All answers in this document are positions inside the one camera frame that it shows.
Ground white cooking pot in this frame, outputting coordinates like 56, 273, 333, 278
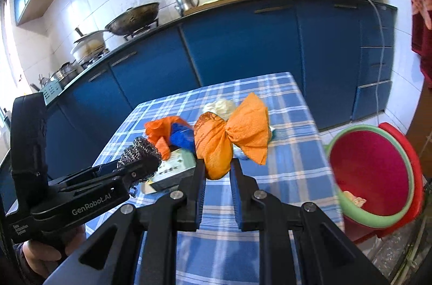
71, 30, 109, 65

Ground red outer basin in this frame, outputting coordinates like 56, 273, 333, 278
344, 122, 425, 243

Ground person's left hand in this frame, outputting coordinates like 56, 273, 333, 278
13, 226, 86, 284

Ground orange plastic bag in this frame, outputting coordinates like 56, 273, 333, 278
144, 116, 184, 161
194, 93, 271, 181

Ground blue plaid tablecloth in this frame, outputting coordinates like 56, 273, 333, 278
84, 72, 345, 285

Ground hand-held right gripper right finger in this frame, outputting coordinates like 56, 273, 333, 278
230, 158, 392, 285

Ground white power cable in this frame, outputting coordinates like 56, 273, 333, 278
344, 0, 392, 118

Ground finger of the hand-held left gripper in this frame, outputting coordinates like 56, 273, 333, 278
49, 161, 121, 187
59, 168, 142, 194

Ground blue cloth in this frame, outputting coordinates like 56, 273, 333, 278
170, 122, 196, 154

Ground steel kettle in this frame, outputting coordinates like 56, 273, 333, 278
174, 0, 200, 16

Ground red floral blanket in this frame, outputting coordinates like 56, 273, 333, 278
407, 0, 432, 83

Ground steel steamer pot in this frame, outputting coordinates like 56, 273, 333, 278
50, 62, 80, 88

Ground blue cabinet drawer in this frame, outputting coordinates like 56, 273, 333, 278
359, 6, 395, 48
359, 45, 394, 83
353, 81, 392, 120

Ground blue kitchen base cabinet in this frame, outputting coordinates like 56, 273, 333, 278
0, 0, 399, 205

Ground white patterned box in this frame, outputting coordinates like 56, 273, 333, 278
148, 150, 197, 194

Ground gas stove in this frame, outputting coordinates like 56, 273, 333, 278
81, 20, 159, 66

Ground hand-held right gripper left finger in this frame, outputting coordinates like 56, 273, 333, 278
44, 158, 207, 285

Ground black wok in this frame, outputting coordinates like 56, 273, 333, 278
76, 2, 160, 37

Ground green plastic basket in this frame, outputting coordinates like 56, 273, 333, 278
40, 82, 65, 103

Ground steel wool scourer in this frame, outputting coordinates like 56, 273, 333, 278
116, 137, 163, 198

